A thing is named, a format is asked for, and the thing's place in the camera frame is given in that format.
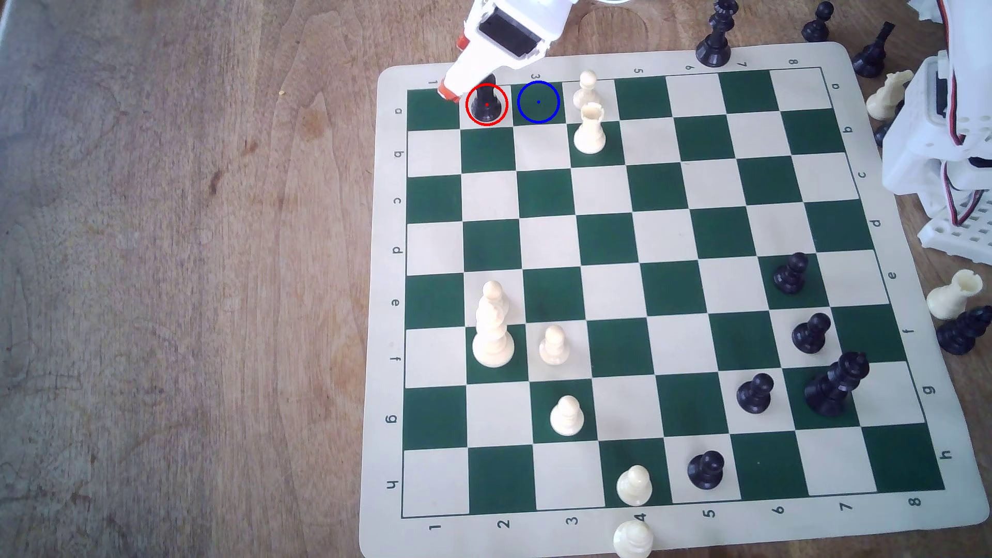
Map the white gripper body, black motor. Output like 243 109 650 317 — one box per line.
468 0 581 62

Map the black chess rook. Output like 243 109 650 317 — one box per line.
470 75 505 123

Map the white chess pawn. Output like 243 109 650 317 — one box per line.
573 70 601 110
613 519 654 558
549 395 585 437
539 324 571 367
616 465 654 508

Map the white chess rook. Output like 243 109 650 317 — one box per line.
573 102 608 155
926 269 984 321

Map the tall black chess queen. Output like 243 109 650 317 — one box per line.
695 0 739 68

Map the green and white chess mat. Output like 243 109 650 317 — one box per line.
358 41 990 558

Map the black chess pawn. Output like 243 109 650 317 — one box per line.
736 373 775 415
687 450 726 491
801 2 835 43
791 312 832 355
772 253 810 296

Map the black chess bishop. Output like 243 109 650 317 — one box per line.
852 21 896 79

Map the black chess piece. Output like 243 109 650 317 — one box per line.
873 97 905 148
935 304 992 357

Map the tall black chess king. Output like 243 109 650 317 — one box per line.
803 351 871 420

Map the white knight off board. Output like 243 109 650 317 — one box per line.
865 70 916 122

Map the red black white servo cable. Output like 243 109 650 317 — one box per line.
934 0 985 227

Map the white perforated base plate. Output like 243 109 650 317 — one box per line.
918 203 992 267

